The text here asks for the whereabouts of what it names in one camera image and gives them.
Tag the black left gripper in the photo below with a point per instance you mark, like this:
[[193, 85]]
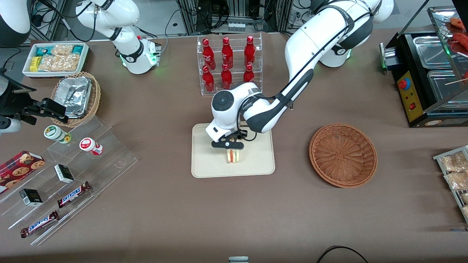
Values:
[[236, 136]]

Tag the small grey device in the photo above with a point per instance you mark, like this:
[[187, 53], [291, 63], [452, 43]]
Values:
[[238, 260]]

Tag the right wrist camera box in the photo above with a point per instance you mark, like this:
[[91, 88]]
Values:
[[9, 125]]

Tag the black food warmer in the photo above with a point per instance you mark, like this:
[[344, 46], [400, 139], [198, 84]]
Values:
[[409, 98]]

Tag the Snickers chocolate bar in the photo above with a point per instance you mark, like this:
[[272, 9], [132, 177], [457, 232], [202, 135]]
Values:
[[39, 224], [73, 194]]

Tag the small black box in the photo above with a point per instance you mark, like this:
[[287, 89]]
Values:
[[31, 197], [64, 173]]

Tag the clear acrylic bottle rack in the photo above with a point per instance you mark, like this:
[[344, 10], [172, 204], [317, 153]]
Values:
[[236, 44]]

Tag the clear cracker bag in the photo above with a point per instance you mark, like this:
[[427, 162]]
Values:
[[49, 64], [69, 63], [62, 50]]

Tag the brown wicker basket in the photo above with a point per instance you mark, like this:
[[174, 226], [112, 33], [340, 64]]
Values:
[[343, 155]]

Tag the yellow snack packet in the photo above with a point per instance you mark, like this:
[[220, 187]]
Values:
[[34, 64]]

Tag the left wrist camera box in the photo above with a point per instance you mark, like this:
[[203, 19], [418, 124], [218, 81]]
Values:
[[223, 131]]

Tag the aluminium foil container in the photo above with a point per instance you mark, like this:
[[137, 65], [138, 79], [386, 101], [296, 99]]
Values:
[[75, 95]]

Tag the clear pastry bag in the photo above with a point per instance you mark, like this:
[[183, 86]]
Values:
[[465, 198], [465, 212], [457, 180], [453, 162]]

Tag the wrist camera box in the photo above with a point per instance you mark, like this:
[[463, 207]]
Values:
[[9, 125], [223, 131]]

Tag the tray of wrapped pastries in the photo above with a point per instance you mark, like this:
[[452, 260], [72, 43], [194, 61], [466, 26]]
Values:
[[438, 157]]

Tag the steel warmer pan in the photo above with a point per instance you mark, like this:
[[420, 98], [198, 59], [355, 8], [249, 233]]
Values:
[[429, 51], [444, 86]]

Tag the triangle sandwich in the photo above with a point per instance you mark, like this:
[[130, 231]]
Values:
[[234, 157]]

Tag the beige plastic tray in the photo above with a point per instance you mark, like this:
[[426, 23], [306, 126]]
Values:
[[256, 160]]

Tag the white snack bin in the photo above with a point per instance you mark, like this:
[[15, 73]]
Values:
[[26, 72]]

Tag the red tartan cookie box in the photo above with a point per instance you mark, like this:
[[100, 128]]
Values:
[[18, 170]]

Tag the white power strip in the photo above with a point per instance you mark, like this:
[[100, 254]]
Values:
[[236, 27]]

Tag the white Franka right arm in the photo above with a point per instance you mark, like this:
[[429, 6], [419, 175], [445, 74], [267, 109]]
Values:
[[124, 16]]

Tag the red cola bottle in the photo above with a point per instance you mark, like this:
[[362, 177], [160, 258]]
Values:
[[208, 81], [208, 54], [226, 78], [248, 76], [227, 54], [249, 52]]

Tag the light wicker basket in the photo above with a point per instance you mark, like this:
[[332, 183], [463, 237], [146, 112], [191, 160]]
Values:
[[95, 96]]

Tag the clear acrylic step display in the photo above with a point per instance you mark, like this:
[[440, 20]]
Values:
[[109, 157]]

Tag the teal snack packet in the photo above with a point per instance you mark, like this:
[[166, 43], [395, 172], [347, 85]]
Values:
[[77, 49], [42, 50]]

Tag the aluminium frame rack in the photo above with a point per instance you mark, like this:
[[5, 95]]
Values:
[[190, 16]]

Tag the white Franka left arm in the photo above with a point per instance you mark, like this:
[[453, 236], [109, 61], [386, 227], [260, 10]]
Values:
[[310, 40]]

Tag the red fried snack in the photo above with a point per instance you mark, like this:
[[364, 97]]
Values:
[[461, 40], [459, 23]]

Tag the green lid yogurt cup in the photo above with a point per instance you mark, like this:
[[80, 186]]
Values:
[[54, 133]]

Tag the red lid yogurt cup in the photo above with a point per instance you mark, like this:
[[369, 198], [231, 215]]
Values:
[[87, 144]]

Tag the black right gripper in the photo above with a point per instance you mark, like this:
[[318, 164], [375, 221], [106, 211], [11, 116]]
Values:
[[15, 103]]

